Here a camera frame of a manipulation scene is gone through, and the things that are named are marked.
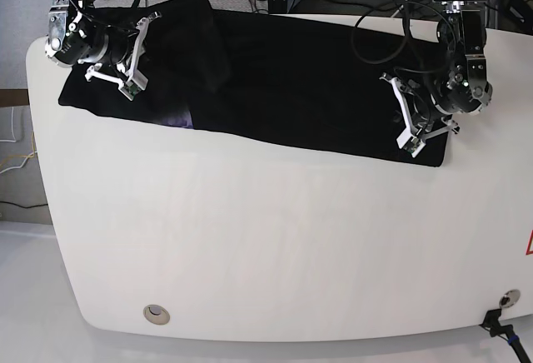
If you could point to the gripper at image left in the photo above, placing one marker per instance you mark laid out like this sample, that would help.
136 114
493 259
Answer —
121 54

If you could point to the wrist camera at image right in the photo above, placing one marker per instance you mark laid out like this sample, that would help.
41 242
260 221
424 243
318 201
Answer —
410 142

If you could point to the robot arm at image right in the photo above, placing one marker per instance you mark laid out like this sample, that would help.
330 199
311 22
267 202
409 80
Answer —
429 97

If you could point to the black clamp with cable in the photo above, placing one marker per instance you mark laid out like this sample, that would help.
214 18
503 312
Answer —
491 324

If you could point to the red warning triangle sticker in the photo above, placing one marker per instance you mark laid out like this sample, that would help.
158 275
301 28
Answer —
529 249

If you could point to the metal table grommet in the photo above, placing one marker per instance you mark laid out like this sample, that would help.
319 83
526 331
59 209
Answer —
509 299
156 315

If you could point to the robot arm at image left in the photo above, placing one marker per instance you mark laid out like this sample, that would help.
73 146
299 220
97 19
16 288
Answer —
76 32

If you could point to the metal table grommet right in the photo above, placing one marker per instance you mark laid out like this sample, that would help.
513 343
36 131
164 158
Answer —
509 299

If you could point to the wrist camera at image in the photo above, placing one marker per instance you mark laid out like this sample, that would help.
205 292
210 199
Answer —
410 142
133 86

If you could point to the black T-shirt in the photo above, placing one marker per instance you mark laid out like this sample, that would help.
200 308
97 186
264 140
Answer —
282 80

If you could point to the metal table grommet left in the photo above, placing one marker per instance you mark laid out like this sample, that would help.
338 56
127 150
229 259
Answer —
156 315

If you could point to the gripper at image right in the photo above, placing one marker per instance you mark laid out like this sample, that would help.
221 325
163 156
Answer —
417 114

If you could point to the wrist camera at image left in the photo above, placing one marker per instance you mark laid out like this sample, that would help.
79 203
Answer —
133 86

